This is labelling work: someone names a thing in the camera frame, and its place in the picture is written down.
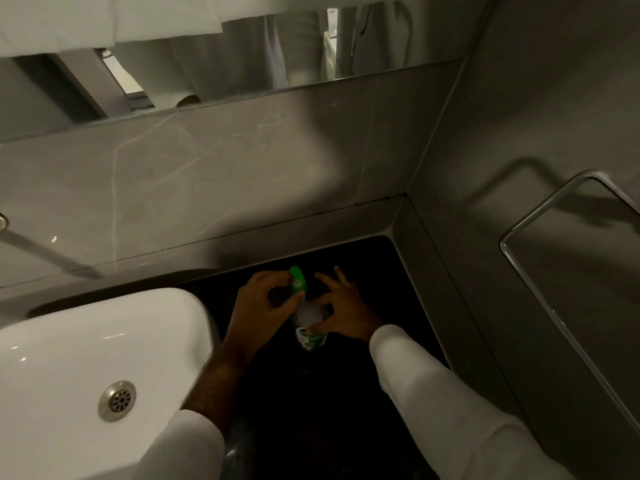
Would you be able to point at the chrome towel rail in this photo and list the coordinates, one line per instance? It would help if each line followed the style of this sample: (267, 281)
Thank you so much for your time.
(545, 304)

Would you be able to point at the chrome wall fixture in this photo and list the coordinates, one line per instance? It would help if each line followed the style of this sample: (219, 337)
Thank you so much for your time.
(3, 222)

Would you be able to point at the person's right forearm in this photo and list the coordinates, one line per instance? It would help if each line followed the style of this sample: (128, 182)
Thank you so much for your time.
(440, 404)

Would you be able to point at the person's left fingers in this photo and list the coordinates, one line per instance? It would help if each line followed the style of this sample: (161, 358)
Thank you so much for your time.
(280, 282)

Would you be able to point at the person's right fingers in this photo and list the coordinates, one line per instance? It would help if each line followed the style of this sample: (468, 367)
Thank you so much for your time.
(336, 287)

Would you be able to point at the metal sink drain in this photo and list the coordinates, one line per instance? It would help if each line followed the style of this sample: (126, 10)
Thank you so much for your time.
(117, 401)

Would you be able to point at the white ceramic sink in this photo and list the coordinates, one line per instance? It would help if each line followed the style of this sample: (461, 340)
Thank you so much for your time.
(65, 354)

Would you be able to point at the person's left hand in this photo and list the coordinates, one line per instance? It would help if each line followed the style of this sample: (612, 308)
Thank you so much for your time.
(252, 314)

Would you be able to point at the clear bottle with green cap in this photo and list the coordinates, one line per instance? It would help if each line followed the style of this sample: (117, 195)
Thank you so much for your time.
(311, 324)

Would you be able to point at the person's left forearm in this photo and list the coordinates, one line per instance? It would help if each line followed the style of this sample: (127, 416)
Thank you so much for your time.
(220, 384)

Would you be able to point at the person's right hand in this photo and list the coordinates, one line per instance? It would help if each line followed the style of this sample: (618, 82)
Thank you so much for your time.
(350, 314)

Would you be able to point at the wall mirror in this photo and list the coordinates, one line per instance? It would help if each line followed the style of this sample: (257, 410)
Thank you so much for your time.
(240, 54)

